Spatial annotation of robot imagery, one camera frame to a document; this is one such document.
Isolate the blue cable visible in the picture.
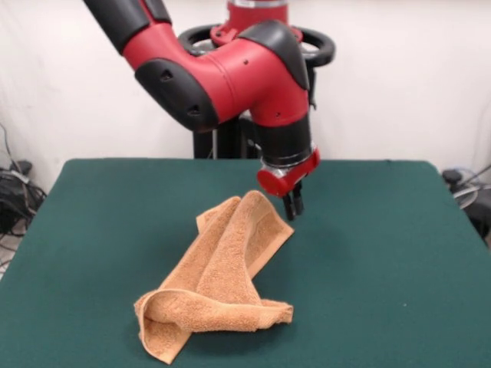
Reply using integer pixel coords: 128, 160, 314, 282
450, 164, 491, 189

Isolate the black cable bundle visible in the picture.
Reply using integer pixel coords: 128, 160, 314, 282
0, 122, 49, 269

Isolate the orange terry towel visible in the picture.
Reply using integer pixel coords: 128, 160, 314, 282
133, 189, 295, 364

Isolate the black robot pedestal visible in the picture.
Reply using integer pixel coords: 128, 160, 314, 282
178, 25, 338, 160

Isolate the black bulky object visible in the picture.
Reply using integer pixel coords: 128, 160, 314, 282
466, 201, 491, 246

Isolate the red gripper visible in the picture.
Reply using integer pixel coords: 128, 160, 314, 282
255, 148, 321, 222

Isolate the dark green table cloth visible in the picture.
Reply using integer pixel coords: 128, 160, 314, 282
0, 158, 491, 368

